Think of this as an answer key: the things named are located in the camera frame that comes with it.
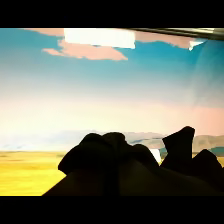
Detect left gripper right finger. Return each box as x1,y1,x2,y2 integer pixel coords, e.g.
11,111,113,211
117,162,219,197

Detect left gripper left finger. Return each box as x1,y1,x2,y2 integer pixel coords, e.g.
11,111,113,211
43,168,114,197

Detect black garment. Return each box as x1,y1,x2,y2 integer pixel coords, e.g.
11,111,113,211
58,125,224,193

